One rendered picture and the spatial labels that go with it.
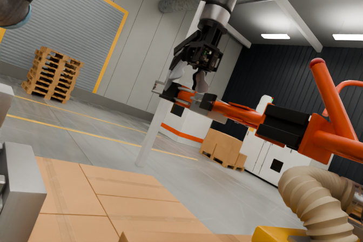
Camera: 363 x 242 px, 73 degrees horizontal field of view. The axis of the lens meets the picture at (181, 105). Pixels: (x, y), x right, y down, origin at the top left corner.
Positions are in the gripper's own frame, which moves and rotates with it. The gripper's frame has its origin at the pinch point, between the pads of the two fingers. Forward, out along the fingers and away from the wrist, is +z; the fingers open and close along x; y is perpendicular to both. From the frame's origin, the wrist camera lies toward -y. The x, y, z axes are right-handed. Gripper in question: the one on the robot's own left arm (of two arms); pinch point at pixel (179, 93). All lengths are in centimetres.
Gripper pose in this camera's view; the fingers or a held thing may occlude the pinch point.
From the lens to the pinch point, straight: 67.8
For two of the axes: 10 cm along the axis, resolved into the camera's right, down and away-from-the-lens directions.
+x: 7.7, 3.2, 5.6
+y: 5.2, 2.0, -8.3
